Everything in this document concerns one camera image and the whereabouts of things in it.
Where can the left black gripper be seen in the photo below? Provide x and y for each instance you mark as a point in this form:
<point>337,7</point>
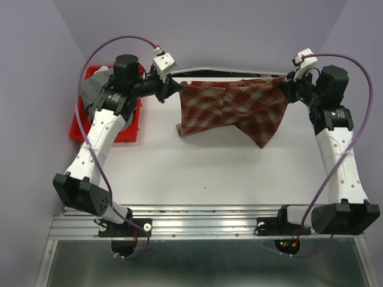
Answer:
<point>165,89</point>

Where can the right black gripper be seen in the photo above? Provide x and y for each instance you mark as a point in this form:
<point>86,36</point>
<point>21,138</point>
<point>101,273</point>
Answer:
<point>290,86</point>

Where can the red plaid skirt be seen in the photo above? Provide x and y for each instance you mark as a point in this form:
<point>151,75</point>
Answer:
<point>256,107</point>

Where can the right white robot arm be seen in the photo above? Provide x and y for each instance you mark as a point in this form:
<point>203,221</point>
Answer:
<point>348,211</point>

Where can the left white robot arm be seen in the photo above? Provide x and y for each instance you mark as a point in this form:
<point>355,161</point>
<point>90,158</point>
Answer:
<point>78,187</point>

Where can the red plastic bin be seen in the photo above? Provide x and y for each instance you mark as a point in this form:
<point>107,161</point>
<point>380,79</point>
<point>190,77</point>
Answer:
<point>127,135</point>

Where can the grey skirt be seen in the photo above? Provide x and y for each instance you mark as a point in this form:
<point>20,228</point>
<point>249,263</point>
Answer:
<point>93,88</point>

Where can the aluminium right side rail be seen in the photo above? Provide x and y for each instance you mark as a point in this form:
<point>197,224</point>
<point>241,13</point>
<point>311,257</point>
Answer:
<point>303,88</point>

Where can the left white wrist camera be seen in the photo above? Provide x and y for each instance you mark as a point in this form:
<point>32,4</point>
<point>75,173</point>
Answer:
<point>164,64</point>

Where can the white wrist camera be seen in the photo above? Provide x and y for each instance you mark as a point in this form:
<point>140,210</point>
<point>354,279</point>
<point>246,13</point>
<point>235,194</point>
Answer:
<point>164,64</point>
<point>304,61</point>

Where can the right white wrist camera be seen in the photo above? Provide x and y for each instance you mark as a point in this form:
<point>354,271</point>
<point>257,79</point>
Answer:
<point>304,61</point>

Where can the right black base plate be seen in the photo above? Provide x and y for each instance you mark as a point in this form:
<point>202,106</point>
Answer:
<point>272,226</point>

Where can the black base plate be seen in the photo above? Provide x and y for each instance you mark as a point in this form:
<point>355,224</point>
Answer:
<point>272,226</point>
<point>109,229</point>

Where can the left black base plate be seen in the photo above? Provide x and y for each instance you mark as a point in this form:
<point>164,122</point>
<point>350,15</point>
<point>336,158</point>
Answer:
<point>109,229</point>

